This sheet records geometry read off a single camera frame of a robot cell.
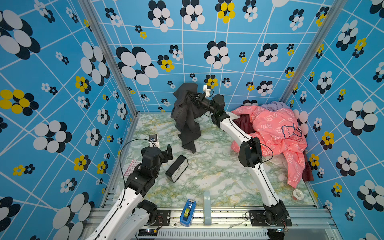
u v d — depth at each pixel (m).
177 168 0.81
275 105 1.05
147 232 0.72
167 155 0.68
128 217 0.47
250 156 0.65
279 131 0.89
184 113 0.86
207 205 0.74
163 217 0.73
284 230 0.66
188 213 0.71
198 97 0.80
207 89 0.85
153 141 0.63
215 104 0.75
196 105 0.84
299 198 0.78
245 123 1.04
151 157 0.53
